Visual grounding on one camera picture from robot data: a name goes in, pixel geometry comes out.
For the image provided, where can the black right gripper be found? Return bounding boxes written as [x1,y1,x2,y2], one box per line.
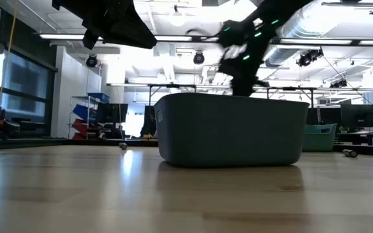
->
[218,48,271,97]

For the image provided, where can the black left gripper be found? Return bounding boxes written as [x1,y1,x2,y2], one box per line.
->
[52,0,158,50]

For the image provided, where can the dark teal plastic bin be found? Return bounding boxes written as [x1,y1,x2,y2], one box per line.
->
[153,93,310,168]

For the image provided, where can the black hanging spotlight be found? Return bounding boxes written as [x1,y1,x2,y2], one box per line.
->
[192,50,205,65]
[85,54,98,68]

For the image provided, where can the black track spotlights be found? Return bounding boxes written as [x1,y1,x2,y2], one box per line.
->
[296,48,324,67]
[330,78,348,89]

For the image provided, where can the blue storage bin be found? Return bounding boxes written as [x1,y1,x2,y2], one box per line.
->
[72,104,97,122]
[87,93,111,104]

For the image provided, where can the black computer monitor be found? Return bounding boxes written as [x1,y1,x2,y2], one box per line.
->
[95,103,129,124]
[340,104,373,129]
[309,106,342,126]

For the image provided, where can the metal shelving rack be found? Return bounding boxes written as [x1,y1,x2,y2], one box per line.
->
[68,92,118,140]

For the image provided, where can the green plastic bin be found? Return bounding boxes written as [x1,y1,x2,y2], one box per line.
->
[302,123,338,153]

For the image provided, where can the large dark window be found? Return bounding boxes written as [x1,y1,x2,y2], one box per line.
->
[0,48,58,137]

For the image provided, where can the dark office desk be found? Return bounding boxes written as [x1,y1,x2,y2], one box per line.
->
[335,130,373,146]

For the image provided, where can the black background rig frame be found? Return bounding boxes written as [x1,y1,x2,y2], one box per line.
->
[107,82,319,126]

